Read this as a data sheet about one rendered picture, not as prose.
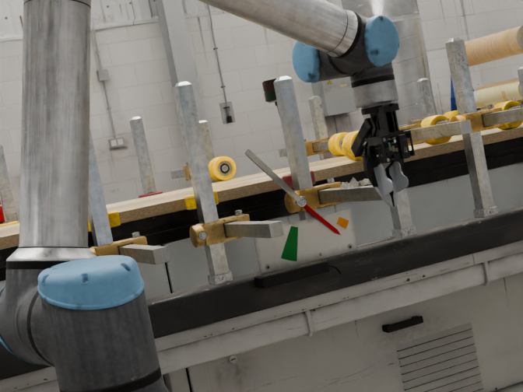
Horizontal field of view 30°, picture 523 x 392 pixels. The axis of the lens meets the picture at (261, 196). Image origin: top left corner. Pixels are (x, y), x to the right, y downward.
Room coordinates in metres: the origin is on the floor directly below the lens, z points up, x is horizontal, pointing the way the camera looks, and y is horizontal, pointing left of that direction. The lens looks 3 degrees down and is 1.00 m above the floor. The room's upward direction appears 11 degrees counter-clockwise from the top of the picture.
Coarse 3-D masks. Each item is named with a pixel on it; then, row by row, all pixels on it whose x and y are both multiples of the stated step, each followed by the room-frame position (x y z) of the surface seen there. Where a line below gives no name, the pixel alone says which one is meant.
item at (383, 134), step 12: (372, 108) 1.99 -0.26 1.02; (384, 108) 1.97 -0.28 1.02; (396, 108) 1.98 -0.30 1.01; (372, 120) 2.02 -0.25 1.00; (384, 120) 1.97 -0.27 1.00; (396, 120) 2.00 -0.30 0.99; (372, 132) 2.03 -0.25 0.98; (384, 132) 1.98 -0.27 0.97; (396, 132) 1.98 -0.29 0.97; (408, 132) 1.99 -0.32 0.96; (372, 144) 2.00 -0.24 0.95; (384, 144) 1.98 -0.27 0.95; (396, 144) 1.99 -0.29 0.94; (372, 156) 2.02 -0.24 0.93; (384, 156) 1.96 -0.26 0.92; (396, 156) 1.98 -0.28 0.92; (408, 156) 1.99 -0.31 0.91
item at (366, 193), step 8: (320, 192) 2.30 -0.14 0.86; (328, 192) 2.26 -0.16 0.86; (336, 192) 2.23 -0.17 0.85; (344, 192) 2.19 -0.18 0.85; (352, 192) 2.16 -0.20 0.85; (360, 192) 2.12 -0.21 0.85; (368, 192) 2.09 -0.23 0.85; (376, 192) 2.06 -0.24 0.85; (320, 200) 2.31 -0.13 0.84; (328, 200) 2.27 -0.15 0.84; (336, 200) 2.23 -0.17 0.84; (344, 200) 2.20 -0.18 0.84; (352, 200) 2.17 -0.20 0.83; (360, 200) 2.13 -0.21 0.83; (368, 200) 2.10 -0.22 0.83; (376, 200) 2.07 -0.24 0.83
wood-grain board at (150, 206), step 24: (456, 144) 2.71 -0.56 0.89; (288, 168) 3.18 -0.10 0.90; (312, 168) 2.75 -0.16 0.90; (336, 168) 2.56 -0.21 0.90; (360, 168) 2.59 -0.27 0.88; (168, 192) 3.10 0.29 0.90; (192, 192) 2.69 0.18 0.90; (240, 192) 2.45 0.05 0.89; (264, 192) 2.48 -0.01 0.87; (120, 216) 2.33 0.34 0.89; (144, 216) 2.35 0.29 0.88; (0, 240) 2.22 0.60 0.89
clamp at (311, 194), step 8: (328, 184) 2.32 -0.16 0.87; (336, 184) 2.33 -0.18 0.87; (296, 192) 2.30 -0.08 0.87; (304, 192) 2.30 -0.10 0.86; (312, 192) 2.31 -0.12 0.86; (288, 200) 2.31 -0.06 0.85; (312, 200) 2.30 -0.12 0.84; (288, 208) 2.32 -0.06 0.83; (296, 208) 2.29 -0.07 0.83; (304, 208) 2.29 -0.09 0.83; (312, 208) 2.30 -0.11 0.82
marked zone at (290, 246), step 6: (294, 228) 2.28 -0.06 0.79; (294, 234) 2.28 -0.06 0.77; (288, 240) 2.27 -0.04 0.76; (294, 240) 2.28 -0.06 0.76; (288, 246) 2.27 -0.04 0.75; (294, 246) 2.28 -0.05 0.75; (288, 252) 2.27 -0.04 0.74; (294, 252) 2.28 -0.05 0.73; (288, 258) 2.27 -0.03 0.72; (294, 258) 2.27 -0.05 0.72
